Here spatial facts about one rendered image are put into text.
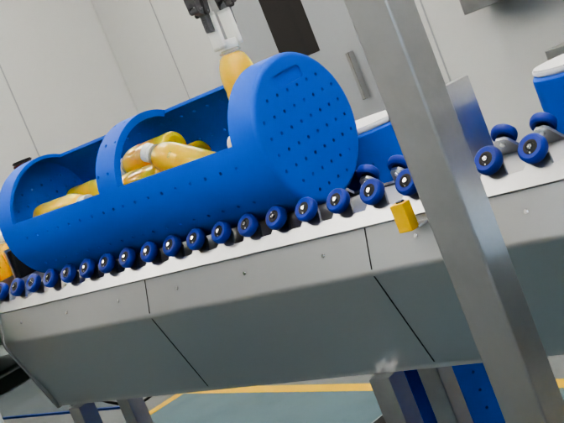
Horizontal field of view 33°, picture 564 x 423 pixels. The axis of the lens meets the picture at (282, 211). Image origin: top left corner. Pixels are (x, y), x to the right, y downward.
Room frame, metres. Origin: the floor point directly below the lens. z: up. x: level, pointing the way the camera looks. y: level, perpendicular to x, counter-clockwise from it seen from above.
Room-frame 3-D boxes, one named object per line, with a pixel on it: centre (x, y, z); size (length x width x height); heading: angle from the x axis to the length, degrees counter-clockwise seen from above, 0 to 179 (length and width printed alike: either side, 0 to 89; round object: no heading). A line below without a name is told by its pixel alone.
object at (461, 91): (1.55, -0.32, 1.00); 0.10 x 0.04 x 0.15; 137
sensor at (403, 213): (1.49, -0.19, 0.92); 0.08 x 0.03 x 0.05; 137
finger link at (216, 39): (1.81, -0.01, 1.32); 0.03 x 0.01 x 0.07; 46
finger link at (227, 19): (1.84, -0.04, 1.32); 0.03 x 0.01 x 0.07; 46
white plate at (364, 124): (2.12, -0.20, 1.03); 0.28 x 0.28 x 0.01
